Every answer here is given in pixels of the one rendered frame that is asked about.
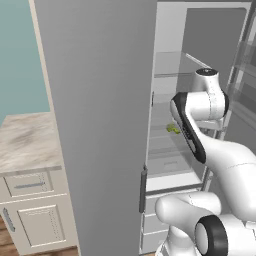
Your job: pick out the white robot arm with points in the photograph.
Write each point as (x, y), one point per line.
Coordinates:
(233, 160)

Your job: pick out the grey fridge door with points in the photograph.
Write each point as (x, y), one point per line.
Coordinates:
(100, 116)

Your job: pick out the glass fridge shelf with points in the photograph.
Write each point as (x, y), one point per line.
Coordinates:
(173, 65)
(166, 160)
(160, 115)

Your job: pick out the white fridge drawer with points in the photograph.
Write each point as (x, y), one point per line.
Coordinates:
(151, 226)

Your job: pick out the cream cupboard drawer front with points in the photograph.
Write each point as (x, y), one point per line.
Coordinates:
(28, 184)

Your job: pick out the fridge door with shelves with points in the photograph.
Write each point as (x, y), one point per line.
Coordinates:
(245, 83)

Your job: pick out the grey fridge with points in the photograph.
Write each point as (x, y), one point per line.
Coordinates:
(213, 30)

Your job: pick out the dark grey door hinge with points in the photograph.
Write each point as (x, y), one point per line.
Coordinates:
(143, 190)
(152, 99)

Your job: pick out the green food item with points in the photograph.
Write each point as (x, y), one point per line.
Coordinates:
(172, 128)

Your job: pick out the cream tall side panel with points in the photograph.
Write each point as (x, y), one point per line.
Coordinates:
(43, 66)

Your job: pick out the cream cupboard door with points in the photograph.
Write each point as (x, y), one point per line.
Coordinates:
(40, 225)

